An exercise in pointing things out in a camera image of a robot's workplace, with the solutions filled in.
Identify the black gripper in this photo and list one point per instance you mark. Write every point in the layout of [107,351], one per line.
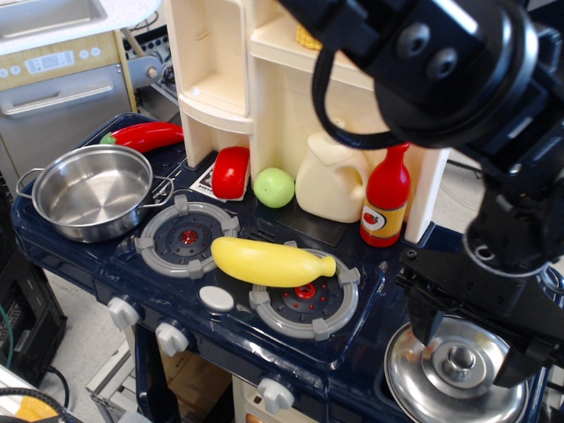
[515,308]

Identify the stainless steel pot lid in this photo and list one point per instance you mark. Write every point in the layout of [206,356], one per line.
[451,379]

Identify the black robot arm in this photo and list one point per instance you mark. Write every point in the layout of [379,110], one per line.
[480,77]

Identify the grey right toy burner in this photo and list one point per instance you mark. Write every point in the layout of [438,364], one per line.
[316,311]

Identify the grey toy burner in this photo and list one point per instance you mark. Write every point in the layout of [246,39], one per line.
[177,241]
[316,311]

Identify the red toy ketchup bottle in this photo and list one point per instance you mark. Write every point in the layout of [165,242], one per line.
[387,194]

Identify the grey right stove knob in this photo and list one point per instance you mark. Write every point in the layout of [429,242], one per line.
[275,395]

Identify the grey stove knob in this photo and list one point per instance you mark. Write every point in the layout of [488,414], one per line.
[171,339]
[122,314]
[275,395]

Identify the cream toy detergent jug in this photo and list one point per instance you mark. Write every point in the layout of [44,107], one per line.
[331,179]

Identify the yellow toy banana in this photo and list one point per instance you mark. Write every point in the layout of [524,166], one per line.
[267,264]

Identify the navy toy kitchen counter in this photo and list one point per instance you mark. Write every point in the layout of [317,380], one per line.
[338,380]

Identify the green toy apple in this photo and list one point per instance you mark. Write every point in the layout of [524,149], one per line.
[274,187]

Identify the grey oval button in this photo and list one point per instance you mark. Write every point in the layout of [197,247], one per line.
[216,298]

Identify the grey middle stove knob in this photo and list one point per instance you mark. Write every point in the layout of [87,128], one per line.
[171,339]

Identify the grey left toy burner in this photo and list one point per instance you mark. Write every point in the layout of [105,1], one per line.
[177,241]

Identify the yellow toy corn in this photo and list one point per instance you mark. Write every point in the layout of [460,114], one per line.
[306,40]

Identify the grey left stove knob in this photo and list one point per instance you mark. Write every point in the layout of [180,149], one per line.
[122,314]

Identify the cream toy kitchen shelf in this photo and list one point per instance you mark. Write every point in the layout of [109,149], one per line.
[242,79]

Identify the red toy chili pepper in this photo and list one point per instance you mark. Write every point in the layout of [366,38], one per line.
[145,137]

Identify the black computer case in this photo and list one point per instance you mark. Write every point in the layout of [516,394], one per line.
[32,324]

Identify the stainless toy dishwasher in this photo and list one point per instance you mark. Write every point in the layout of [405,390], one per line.
[63,73]

